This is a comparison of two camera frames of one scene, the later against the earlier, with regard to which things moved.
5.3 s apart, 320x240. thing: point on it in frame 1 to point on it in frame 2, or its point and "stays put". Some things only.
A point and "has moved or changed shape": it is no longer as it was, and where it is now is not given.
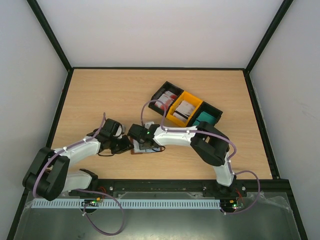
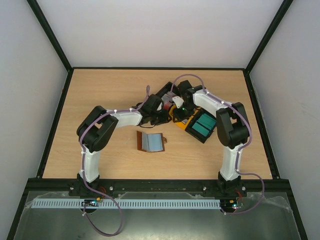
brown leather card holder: [135, 148] has moved or changed shape
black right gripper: [145, 145] to [178, 116]
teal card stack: [203, 116] stays put
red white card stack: [165, 100] stays put
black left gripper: [126, 146] to [165, 119]
